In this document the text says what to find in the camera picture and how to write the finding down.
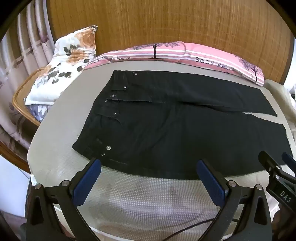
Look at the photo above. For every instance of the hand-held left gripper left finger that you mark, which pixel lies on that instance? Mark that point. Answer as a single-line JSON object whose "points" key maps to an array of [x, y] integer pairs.
{"points": [[87, 183]]}

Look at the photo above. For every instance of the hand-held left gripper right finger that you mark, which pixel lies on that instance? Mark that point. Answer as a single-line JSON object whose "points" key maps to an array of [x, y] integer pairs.
{"points": [[210, 183]]}

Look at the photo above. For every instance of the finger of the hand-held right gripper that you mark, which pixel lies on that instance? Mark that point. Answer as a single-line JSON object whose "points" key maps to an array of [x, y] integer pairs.
{"points": [[290, 162], [269, 163]]}

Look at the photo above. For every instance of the black pants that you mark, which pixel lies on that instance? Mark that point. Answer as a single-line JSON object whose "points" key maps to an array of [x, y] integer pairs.
{"points": [[161, 125]]}

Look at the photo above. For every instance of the grey bed mat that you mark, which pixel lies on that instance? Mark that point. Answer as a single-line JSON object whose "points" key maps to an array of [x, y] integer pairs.
{"points": [[143, 197]]}

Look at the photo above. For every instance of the beige blanket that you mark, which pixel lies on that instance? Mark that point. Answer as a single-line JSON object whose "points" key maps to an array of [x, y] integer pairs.
{"points": [[281, 92]]}

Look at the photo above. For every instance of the purple floral cloth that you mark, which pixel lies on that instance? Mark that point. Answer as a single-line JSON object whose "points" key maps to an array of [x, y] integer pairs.
{"points": [[40, 112]]}

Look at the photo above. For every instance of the wicker chair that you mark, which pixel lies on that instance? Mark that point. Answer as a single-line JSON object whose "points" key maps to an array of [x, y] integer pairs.
{"points": [[22, 97]]}

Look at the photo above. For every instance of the pink striped pillow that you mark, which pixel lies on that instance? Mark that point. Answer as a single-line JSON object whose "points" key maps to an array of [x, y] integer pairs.
{"points": [[222, 60], [138, 52]]}

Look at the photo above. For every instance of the white floral pillow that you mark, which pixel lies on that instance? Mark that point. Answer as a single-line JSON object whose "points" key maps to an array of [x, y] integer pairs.
{"points": [[67, 58]]}

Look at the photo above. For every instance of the patterned curtain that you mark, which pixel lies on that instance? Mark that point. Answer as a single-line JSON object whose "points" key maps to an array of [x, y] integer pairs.
{"points": [[20, 46]]}

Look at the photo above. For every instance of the wooden headboard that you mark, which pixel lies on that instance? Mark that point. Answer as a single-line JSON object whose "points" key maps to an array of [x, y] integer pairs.
{"points": [[173, 20]]}

